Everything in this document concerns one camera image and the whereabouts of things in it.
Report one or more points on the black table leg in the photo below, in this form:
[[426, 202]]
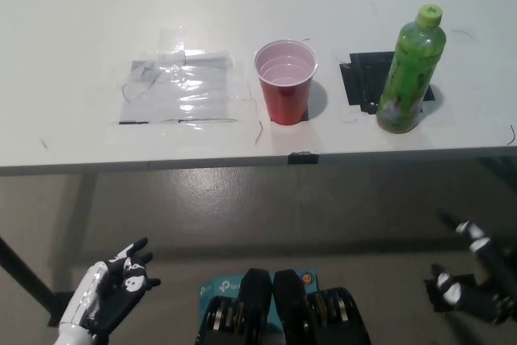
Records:
[[24, 268]]

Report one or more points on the green plastic drink bottle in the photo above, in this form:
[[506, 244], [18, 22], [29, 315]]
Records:
[[408, 78]]

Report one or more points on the small black edge tape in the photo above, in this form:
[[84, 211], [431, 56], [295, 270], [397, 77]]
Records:
[[303, 157]]

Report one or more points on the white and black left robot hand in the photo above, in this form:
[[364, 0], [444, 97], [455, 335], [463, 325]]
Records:
[[121, 292]]

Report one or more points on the teal router box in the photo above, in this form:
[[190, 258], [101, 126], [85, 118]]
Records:
[[220, 286]]

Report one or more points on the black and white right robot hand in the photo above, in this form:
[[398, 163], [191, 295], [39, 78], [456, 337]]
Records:
[[480, 280]]

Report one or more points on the clear taped plastic sheet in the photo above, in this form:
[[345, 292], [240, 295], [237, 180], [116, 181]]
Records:
[[177, 90]]

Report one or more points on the red plastic cup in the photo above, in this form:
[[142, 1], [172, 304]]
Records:
[[284, 94]]

